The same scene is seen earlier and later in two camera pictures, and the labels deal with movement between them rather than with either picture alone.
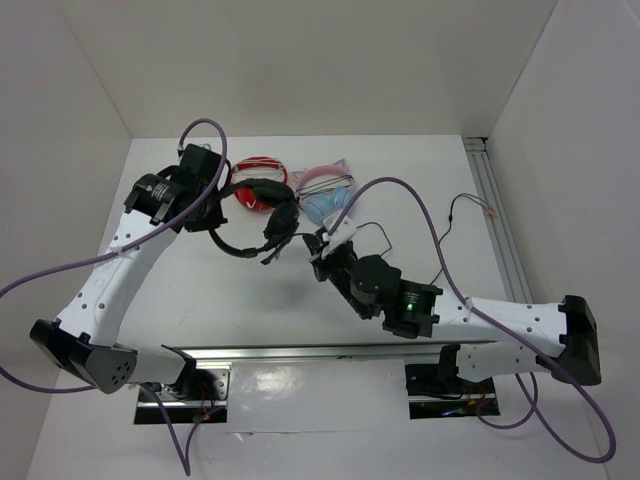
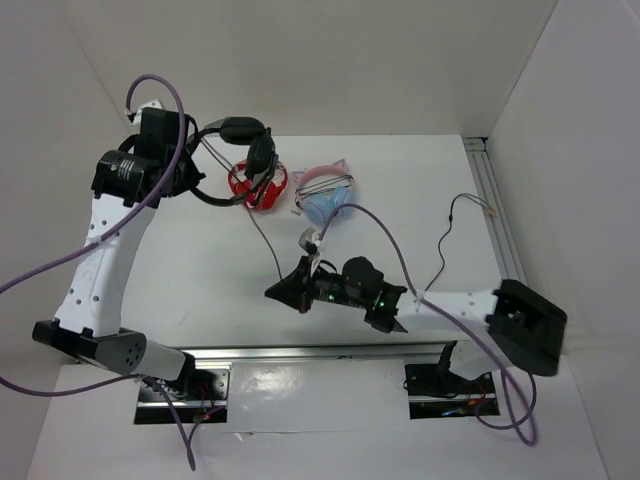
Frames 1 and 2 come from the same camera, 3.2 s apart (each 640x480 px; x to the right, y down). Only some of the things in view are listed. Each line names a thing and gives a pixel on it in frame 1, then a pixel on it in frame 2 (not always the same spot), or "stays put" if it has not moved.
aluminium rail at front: x=220 y=356 stays put
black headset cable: x=360 y=227 to x=247 y=211
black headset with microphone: x=282 y=219 to x=263 y=161
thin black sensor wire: x=472 y=197 stays put
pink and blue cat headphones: x=324 y=190 stays put
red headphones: x=259 y=167 stays put
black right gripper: x=319 y=265 to x=295 y=289
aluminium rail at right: x=508 y=251 stays put
